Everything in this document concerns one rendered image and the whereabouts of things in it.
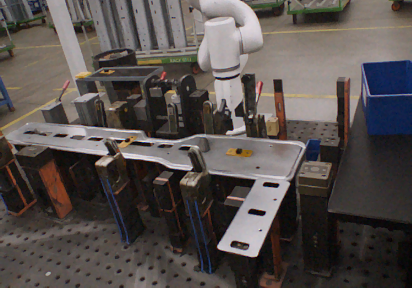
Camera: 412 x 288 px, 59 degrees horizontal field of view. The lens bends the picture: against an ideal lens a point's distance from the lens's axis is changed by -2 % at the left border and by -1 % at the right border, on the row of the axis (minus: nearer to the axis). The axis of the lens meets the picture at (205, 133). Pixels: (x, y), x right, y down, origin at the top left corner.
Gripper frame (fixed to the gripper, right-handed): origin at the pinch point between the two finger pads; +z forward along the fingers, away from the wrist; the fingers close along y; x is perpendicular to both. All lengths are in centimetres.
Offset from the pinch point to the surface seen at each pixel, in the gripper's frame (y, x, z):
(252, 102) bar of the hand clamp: -14.0, 1.0, -0.1
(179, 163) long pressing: 10.2, -17.3, 11.9
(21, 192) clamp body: 18, -102, 34
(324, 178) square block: 16.7, 30.4, 5.9
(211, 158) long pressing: 4.9, -7.7, 11.9
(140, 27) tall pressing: -373, -316, 47
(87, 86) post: -31, -92, 2
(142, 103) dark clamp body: -18, -50, 4
